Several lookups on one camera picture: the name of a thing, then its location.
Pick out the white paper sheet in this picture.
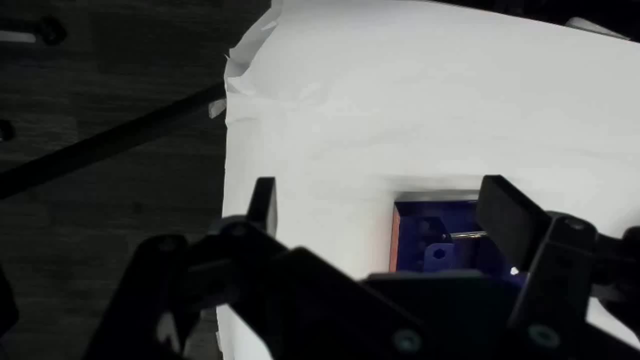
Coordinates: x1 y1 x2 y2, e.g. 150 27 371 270
214 0 640 360

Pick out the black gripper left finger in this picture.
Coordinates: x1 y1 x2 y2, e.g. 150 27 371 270
246 178 278 235

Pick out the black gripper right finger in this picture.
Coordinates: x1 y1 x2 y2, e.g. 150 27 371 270
476 174 551 271

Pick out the black strap on floor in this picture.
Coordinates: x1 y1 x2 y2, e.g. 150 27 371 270
0 81 227 201

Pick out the blue and orange tool holder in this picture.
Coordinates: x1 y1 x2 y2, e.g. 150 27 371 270
389 191 527 286

